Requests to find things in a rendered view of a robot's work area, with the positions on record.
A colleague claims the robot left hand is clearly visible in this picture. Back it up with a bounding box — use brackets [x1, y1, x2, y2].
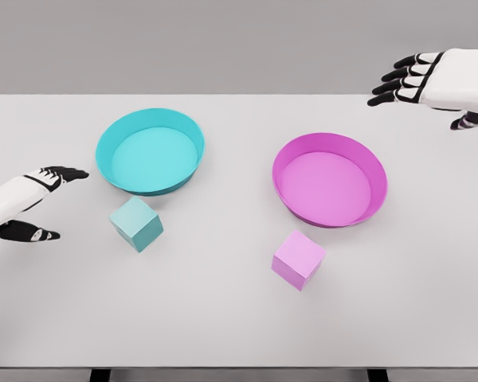
[0, 166, 90, 243]

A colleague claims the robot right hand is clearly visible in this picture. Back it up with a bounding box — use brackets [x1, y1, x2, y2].
[366, 49, 478, 131]

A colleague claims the cyan block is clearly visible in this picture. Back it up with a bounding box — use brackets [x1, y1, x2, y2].
[109, 196, 164, 253]

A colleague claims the cyan plate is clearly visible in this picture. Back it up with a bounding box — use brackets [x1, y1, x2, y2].
[95, 107, 206, 197]

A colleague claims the magenta plate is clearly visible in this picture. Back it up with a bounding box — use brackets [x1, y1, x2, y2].
[272, 132, 389, 229]

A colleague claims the pink block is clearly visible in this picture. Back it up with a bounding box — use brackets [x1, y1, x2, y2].
[271, 230, 327, 293]

